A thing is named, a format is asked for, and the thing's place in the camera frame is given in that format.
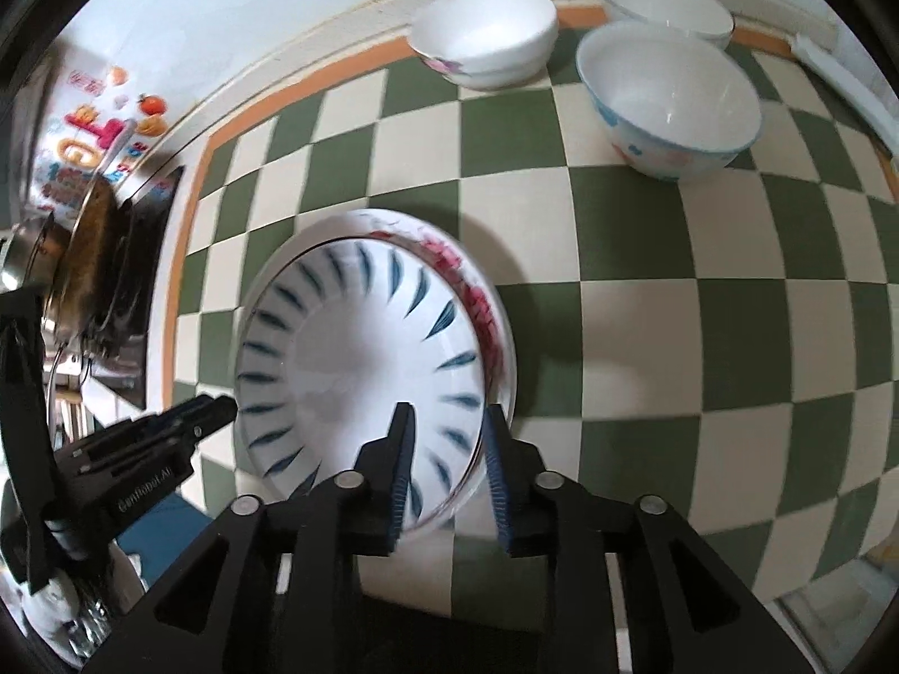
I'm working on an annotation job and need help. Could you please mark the white bowl dark rim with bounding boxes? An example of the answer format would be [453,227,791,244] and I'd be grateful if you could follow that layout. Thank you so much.
[602,0,736,49]

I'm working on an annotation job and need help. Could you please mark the green white checkered tablecloth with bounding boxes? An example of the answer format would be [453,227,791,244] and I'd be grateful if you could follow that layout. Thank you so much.
[158,8,897,599]

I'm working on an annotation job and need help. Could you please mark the black frying pan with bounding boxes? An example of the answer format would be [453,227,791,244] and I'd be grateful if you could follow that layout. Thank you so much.
[43,176,131,347]

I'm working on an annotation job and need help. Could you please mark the colourful wall stickers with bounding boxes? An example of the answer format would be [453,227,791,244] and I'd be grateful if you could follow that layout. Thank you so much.
[29,64,169,222]

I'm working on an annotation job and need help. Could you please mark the white folded cloth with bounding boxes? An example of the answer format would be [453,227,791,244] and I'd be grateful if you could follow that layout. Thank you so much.
[789,29,897,119]

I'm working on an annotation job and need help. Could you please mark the white plate pink flowers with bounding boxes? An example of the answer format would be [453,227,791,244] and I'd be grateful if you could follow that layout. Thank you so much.
[240,208,519,531]

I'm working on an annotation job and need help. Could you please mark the white bowl blue pattern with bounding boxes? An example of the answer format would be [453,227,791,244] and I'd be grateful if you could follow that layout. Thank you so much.
[574,21,764,181]

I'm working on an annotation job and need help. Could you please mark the white plate blue stripes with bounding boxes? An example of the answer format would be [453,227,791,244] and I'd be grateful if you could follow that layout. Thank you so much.
[235,238,488,530]

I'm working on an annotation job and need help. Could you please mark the stainless steel kettle pot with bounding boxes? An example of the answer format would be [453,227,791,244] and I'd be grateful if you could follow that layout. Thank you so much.
[2,213,69,292]

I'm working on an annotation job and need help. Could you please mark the white bowl pink pattern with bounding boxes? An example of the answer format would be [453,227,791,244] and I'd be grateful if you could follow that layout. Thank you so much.
[407,0,559,92]

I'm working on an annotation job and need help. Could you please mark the black induction cooktop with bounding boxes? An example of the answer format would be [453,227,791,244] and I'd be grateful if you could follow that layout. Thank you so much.
[82,166,184,409]

